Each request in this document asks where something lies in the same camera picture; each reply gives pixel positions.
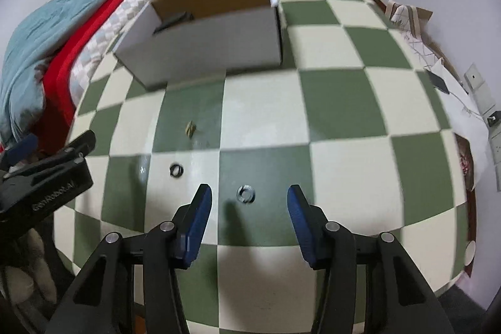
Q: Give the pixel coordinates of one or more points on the white patterned bag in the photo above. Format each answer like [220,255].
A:
[459,106]

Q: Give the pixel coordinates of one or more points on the small gold earring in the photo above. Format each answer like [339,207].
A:
[190,129]

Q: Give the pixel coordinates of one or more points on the white power strip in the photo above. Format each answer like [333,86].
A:
[486,105]

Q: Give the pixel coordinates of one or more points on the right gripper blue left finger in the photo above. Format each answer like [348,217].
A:
[191,227]

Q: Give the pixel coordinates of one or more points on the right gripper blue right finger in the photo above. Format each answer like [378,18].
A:
[307,226]

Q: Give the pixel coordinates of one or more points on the green white checkered tablecloth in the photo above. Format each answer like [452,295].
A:
[351,118]

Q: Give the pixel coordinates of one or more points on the checkered grey white mattress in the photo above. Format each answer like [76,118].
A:
[95,46]

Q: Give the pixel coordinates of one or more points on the black fitness band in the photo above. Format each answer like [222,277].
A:
[173,20]

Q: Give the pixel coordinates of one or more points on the black charger plug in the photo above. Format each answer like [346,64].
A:
[494,118]

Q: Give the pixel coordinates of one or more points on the red white plastic bag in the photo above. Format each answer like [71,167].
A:
[466,162]

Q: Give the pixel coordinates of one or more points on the teal blanket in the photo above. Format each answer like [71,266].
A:
[28,54]

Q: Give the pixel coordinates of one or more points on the white cardboard box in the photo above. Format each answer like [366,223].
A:
[225,36]

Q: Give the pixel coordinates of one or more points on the red bed sheet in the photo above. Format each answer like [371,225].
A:
[53,124]

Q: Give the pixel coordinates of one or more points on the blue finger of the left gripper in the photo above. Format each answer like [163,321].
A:
[19,151]

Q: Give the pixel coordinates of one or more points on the black smartphone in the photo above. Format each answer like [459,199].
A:
[438,82]

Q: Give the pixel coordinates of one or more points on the white mug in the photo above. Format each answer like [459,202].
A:
[469,253]

